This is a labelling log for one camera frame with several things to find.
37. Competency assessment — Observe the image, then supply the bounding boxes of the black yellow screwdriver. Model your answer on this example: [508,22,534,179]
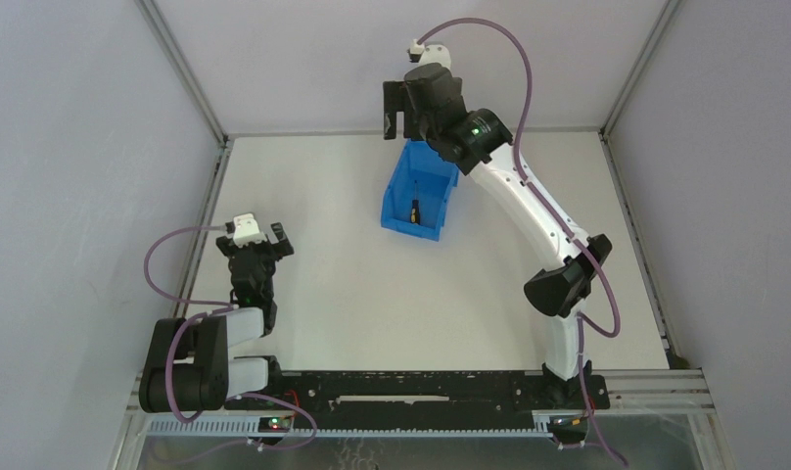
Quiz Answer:
[409,180,421,225]

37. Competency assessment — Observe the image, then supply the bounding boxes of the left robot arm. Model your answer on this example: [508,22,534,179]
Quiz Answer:
[139,214,294,422]

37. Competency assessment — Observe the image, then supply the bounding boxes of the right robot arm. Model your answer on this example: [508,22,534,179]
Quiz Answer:
[383,63,612,393]

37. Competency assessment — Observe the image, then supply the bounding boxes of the blue plastic bin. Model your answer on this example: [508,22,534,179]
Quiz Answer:
[380,140,460,242]

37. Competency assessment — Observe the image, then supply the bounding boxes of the small green-lit circuit board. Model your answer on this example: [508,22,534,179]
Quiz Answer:
[258,416,294,434]

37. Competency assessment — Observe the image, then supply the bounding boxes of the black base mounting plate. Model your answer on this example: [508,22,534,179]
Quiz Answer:
[224,370,611,420]

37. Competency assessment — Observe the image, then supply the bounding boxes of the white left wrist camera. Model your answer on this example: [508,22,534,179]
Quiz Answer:
[231,212,267,248]

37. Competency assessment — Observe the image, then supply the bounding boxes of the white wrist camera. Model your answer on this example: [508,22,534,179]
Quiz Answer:
[407,40,451,69]
[231,212,267,248]

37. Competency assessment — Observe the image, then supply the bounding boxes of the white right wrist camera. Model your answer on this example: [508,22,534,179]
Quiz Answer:
[407,40,451,69]

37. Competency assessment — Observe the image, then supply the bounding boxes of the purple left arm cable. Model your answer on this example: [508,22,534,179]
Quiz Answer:
[142,223,319,452]

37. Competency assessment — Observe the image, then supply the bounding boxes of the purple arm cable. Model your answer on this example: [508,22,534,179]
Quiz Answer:
[142,223,319,452]
[413,18,630,470]

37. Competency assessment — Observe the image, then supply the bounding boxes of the aluminium frame rail right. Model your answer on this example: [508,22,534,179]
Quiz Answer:
[598,0,685,338]

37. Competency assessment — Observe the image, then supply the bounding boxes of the aluminium frame rail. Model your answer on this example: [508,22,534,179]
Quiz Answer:
[134,1,230,297]
[598,0,685,338]

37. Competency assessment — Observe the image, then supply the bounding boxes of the slotted grey cable duct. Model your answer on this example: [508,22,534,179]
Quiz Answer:
[147,408,553,438]

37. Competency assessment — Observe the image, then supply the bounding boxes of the aluminium frame rail left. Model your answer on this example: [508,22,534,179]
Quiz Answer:
[134,1,230,297]

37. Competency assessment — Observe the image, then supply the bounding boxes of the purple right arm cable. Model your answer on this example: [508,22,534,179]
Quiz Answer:
[413,18,630,470]

